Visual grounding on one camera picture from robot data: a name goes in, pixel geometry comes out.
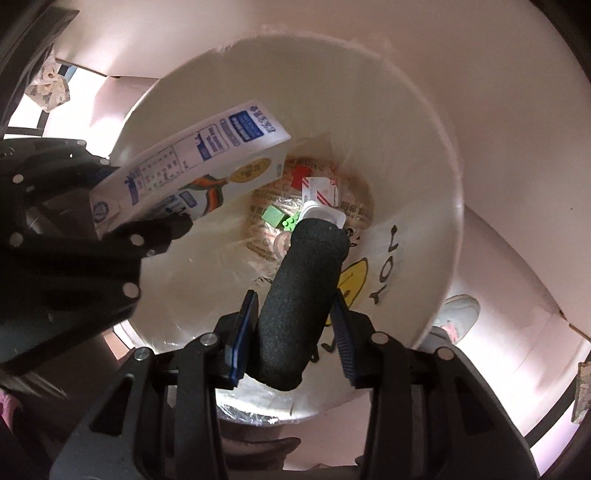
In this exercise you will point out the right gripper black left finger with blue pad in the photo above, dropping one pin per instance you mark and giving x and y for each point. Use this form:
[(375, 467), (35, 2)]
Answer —
[(157, 419)]

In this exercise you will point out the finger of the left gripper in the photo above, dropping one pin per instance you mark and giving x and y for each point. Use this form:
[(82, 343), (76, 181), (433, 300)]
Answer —
[(134, 241)]

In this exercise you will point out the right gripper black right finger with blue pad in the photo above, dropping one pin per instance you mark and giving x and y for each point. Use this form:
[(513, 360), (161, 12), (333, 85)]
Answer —
[(432, 416)]

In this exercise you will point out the dark green cube block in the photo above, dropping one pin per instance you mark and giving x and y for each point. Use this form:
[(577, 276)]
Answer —
[(274, 217)]

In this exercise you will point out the long white milk carton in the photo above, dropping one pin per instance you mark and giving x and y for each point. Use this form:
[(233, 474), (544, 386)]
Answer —
[(194, 171)]

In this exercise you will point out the light green toy brick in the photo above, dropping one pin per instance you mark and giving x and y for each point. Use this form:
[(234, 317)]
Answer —
[(290, 222)]

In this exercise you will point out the clear plastic cup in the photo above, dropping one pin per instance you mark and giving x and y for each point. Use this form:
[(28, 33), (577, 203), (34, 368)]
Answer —
[(281, 244)]

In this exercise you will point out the small white red carton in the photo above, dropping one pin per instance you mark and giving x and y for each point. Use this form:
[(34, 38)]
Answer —
[(322, 189)]

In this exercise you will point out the white paper trash bucket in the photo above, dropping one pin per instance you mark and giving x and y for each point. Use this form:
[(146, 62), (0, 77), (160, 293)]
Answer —
[(364, 141)]

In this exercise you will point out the pink fuzzy garment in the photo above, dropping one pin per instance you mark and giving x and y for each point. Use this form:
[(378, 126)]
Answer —
[(9, 405)]

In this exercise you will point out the floral bed sheet edge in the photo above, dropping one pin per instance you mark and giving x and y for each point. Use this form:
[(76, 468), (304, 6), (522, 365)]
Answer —
[(49, 89)]

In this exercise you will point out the red toy block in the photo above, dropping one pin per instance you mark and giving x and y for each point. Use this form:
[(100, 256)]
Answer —
[(299, 174)]

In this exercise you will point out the white yogurt cup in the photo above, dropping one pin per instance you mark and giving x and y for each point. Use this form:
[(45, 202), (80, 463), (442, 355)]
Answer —
[(316, 210)]

